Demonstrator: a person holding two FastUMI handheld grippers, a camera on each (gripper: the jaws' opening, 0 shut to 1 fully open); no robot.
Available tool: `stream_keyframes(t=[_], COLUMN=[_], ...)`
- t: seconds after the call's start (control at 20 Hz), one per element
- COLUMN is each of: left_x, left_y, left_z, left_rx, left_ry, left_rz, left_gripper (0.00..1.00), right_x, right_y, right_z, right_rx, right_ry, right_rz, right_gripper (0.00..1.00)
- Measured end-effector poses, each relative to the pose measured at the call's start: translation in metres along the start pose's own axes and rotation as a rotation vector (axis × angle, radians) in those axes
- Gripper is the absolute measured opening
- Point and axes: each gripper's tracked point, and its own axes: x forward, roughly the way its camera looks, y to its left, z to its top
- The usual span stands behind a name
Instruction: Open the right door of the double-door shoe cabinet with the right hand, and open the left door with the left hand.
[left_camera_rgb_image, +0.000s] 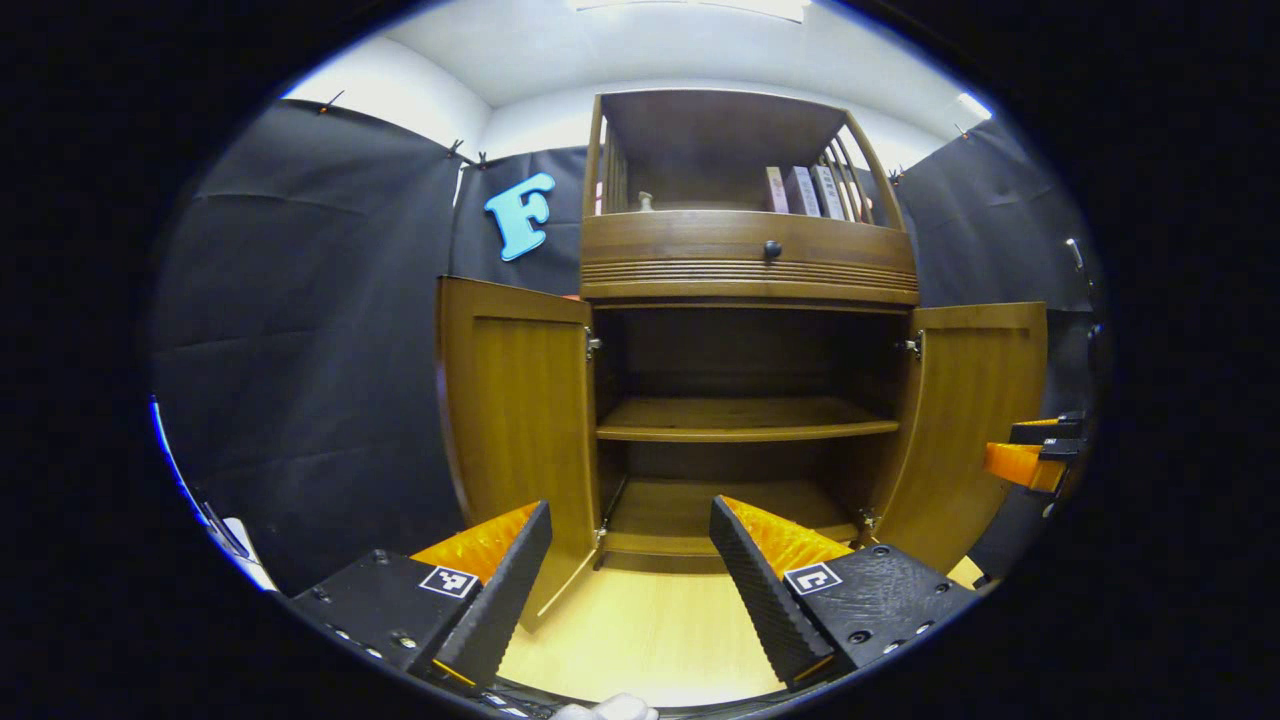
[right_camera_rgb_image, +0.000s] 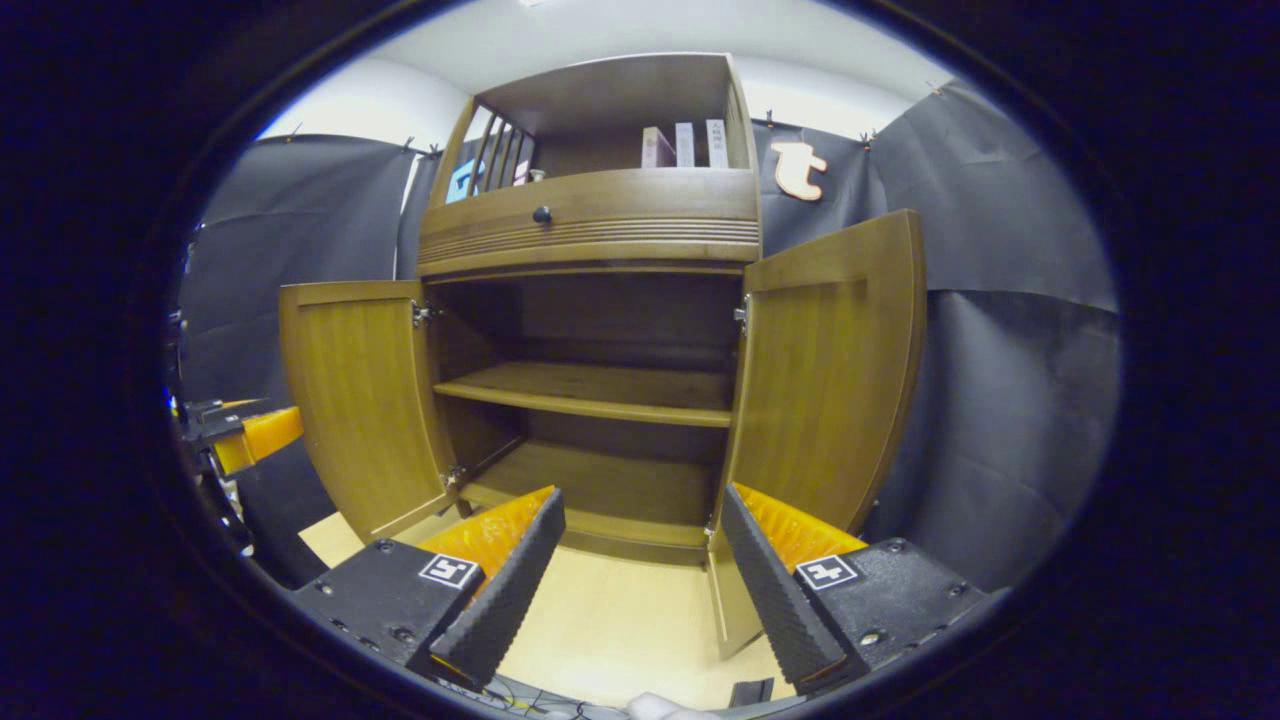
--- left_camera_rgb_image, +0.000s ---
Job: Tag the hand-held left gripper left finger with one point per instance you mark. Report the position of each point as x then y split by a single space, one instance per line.
500 600

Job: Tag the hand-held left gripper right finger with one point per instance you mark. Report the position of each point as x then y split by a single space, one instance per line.
765 600

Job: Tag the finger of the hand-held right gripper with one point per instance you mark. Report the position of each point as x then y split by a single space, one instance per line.
1050 430
1020 465

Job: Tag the wooden shoe cabinet door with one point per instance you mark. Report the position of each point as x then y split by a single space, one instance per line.
970 420
520 420

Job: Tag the metal door hinge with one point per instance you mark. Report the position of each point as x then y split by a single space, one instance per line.
910 346
593 345

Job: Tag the cabinet inner shelf board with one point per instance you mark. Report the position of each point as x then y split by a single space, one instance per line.
745 425

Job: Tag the white flat panel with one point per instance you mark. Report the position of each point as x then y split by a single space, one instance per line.
245 550

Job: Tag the black backdrop cloth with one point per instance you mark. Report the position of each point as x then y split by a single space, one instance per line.
300 350

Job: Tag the round black drawer knob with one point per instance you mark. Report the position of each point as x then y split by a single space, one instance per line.
773 250

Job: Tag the ceiling light panel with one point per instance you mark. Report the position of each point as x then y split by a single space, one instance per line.
973 105

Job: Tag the pink book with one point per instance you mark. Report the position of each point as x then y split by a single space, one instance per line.
777 190

